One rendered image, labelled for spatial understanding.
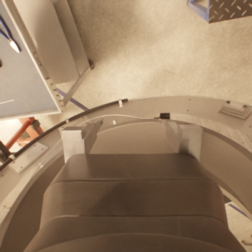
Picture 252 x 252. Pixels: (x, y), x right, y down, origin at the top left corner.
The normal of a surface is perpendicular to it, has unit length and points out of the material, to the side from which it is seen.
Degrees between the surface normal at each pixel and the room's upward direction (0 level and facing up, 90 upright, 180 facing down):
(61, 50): 0
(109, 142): 23
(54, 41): 0
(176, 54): 0
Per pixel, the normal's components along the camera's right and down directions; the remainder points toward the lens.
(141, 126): -0.14, 0.63
